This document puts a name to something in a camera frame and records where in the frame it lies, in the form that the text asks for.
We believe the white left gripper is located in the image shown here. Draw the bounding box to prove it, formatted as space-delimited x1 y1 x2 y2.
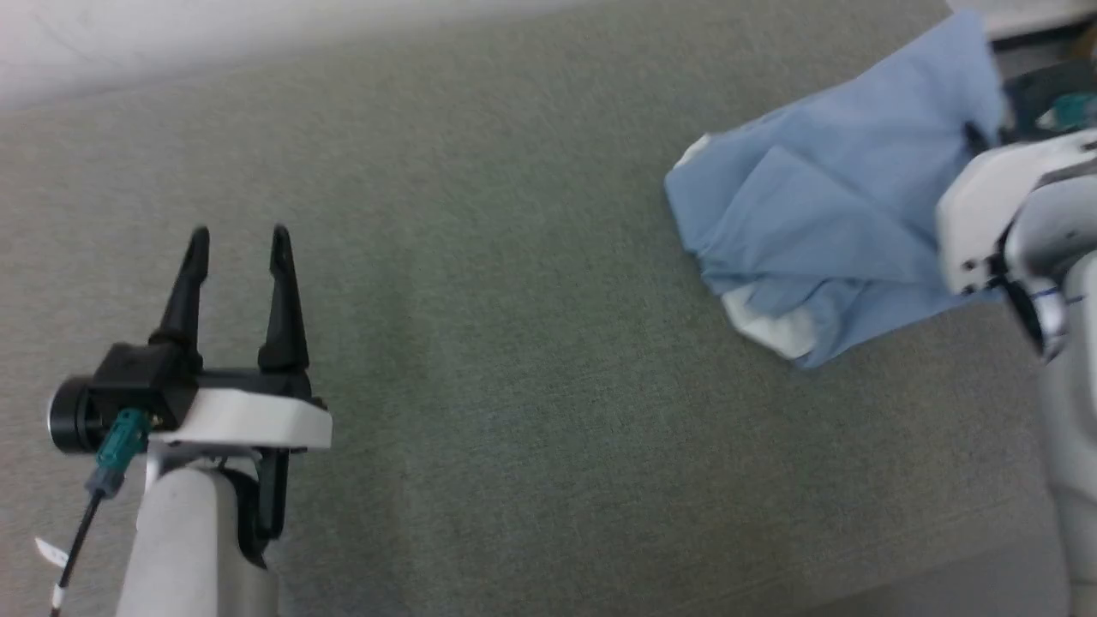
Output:
149 225 334 543

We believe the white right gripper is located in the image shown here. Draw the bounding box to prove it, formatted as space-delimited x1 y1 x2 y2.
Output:
935 122 1097 297

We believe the light blue polo shirt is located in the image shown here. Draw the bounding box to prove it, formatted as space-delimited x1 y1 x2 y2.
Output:
664 9 1010 372

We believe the grey fabric sofa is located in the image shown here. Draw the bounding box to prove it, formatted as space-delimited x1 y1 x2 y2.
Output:
0 0 1097 617

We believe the right teal plug black cable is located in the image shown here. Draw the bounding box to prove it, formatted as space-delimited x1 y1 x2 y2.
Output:
1052 93 1097 131

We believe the teal plug black cable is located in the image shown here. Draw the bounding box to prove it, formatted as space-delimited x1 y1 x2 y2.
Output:
50 409 153 616
1052 93 1097 131

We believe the left teal plug black cable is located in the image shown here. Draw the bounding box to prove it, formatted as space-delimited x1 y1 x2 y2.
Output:
50 409 153 616

